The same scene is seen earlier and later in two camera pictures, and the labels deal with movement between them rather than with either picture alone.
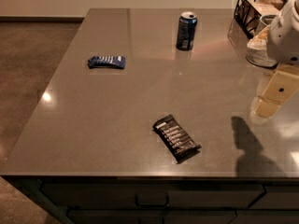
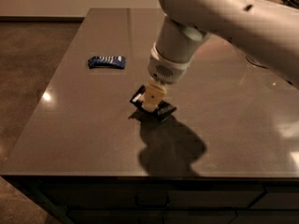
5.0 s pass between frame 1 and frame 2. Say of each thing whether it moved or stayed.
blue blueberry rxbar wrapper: stayed
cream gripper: moved
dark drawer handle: stayed
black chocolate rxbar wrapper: moved
